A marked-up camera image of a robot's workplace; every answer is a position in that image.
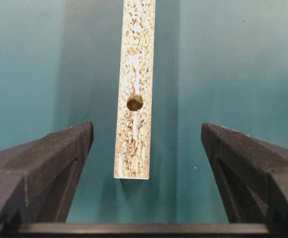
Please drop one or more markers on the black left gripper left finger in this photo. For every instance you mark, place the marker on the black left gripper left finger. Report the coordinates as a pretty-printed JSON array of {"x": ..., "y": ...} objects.
[{"x": 38, "y": 179}]

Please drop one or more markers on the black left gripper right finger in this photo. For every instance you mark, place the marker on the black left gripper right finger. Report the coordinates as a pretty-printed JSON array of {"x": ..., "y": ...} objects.
[{"x": 251, "y": 176}]

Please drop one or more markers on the particle board wooden plank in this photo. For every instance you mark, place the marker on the particle board wooden plank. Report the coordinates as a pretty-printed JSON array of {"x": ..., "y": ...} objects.
[{"x": 133, "y": 133}]

